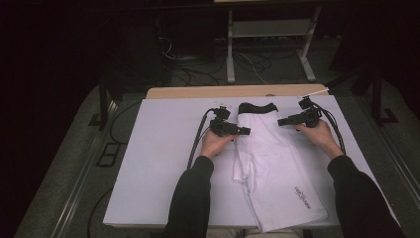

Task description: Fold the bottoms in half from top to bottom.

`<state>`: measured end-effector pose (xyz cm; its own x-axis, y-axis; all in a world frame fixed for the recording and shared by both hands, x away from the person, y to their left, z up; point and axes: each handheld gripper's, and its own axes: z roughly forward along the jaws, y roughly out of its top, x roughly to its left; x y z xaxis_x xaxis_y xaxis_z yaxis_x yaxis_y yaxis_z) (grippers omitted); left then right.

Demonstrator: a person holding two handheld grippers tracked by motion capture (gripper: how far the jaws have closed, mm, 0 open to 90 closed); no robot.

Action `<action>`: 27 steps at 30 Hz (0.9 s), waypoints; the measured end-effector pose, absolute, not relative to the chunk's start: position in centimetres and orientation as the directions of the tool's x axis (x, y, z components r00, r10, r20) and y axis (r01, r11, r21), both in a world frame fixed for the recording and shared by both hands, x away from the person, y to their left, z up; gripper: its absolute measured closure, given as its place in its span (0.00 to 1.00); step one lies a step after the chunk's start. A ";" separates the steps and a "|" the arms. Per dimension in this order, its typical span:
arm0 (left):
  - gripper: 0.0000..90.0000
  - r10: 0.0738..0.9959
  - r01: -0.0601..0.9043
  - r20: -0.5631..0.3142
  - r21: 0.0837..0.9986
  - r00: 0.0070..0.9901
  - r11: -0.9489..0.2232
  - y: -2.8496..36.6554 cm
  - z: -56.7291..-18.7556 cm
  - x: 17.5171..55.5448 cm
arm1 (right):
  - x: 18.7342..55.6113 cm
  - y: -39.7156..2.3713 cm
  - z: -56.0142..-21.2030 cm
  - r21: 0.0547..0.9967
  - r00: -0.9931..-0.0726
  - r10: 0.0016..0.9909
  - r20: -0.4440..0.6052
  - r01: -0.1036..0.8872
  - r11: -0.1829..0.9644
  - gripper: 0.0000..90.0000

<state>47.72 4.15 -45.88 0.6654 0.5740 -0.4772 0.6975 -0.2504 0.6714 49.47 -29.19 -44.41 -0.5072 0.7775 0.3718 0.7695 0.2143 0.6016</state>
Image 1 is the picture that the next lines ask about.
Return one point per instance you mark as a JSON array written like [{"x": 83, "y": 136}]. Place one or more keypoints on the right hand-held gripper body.
[{"x": 310, "y": 115}]

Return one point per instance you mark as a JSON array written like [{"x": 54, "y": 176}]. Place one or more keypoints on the white table mat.
[{"x": 158, "y": 158}]

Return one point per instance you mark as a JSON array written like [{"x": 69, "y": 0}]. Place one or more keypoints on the wooden table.
[{"x": 204, "y": 92}]

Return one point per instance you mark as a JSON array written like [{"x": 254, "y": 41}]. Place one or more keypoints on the person's left hand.
[{"x": 214, "y": 143}]

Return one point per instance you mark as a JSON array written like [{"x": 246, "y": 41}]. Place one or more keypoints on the white shorts with black waistband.
[{"x": 277, "y": 165}]

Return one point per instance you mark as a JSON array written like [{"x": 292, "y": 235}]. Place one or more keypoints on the white metal stand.
[{"x": 270, "y": 28}]

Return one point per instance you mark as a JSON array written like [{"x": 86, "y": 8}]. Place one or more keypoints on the person's right hand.
[{"x": 320, "y": 135}]

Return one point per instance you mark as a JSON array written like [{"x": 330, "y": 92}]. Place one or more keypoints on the black metal stand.
[
  {"x": 104, "y": 99},
  {"x": 376, "y": 95}
]

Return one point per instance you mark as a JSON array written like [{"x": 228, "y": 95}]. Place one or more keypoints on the metal floor rail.
[
  {"x": 396, "y": 158},
  {"x": 79, "y": 185}
]

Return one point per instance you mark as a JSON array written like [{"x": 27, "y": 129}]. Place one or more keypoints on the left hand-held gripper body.
[{"x": 220, "y": 124}]

